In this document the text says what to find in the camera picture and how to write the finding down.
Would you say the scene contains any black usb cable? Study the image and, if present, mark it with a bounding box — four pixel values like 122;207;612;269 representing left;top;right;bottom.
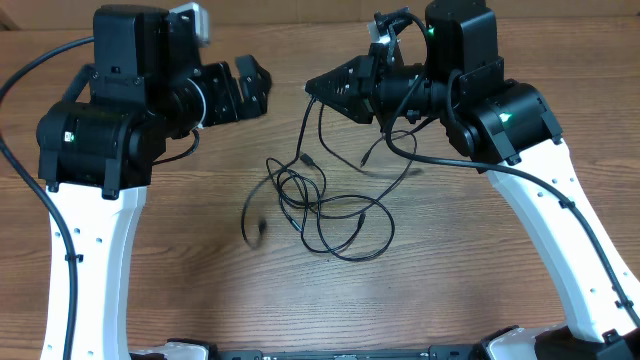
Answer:
240;94;436;263

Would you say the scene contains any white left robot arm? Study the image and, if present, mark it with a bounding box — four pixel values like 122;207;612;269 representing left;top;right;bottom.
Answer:
36;2;271;359

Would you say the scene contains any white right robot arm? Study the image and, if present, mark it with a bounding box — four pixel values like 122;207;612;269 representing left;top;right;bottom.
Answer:
306;1;639;359

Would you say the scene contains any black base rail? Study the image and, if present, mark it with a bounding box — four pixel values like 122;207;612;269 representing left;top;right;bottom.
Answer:
129;338;569;360

